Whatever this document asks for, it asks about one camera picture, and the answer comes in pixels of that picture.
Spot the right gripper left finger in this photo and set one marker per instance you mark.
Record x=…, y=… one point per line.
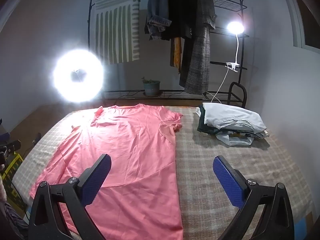
x=92, y=179

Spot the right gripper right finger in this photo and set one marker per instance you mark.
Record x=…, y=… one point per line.
x=231, y=180

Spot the pink t-shirt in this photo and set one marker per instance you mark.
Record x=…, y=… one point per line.
x=139, y=197

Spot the black metal clothes rack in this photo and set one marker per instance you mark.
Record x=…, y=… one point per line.
x=236, y=93

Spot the plaid beige bed blanket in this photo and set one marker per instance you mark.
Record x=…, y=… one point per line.
x=277, y=197

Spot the light blue folded garment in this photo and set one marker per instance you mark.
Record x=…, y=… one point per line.
x=232, y=138

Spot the white folded garment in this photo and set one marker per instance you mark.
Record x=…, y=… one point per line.
x=220, y=116

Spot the yellow crate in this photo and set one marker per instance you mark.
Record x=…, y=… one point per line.
x=12, y=164

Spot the potted plant green pot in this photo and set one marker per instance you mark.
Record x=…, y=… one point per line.
x=151, y=87

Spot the grey plaid hanging coat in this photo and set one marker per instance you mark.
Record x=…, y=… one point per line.
x=194, y=77

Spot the orange hanging garment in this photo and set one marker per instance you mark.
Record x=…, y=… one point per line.
x=175, y=53

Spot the white clip lamp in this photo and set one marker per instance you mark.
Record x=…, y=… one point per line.
x=236, y=28

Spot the blue denim jacket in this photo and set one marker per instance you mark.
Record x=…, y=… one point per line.
x=157, y=19

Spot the ring light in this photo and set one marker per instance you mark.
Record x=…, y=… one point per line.
x=78, y=76

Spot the green striped wall hanging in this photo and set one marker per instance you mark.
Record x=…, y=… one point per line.
x=115, y=30

